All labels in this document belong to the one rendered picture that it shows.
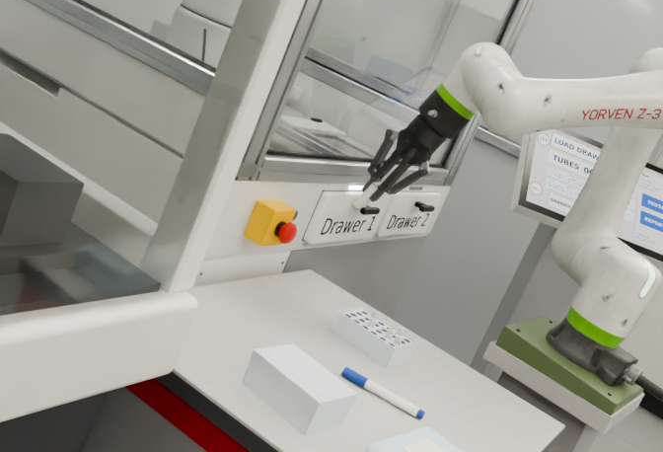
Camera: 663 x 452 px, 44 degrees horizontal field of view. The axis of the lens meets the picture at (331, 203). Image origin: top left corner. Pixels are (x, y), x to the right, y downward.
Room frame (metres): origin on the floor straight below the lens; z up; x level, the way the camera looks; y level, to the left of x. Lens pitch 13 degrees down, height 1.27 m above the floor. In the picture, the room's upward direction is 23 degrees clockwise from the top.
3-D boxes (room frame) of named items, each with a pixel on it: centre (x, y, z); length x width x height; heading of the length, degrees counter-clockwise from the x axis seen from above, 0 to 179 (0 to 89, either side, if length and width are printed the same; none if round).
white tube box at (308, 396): (1.03, -0.06, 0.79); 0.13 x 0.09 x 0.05; 56
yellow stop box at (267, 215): (1.42, 0.08, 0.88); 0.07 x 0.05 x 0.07; 154
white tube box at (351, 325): (1.35, -0.16, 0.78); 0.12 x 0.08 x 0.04; 60
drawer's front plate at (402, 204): (2.00, -0.19, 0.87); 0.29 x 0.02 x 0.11; 154
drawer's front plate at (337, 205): (1.72, -0.05, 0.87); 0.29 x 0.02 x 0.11; 154
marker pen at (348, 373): (1.17, -0.18, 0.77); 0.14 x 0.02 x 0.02; 74
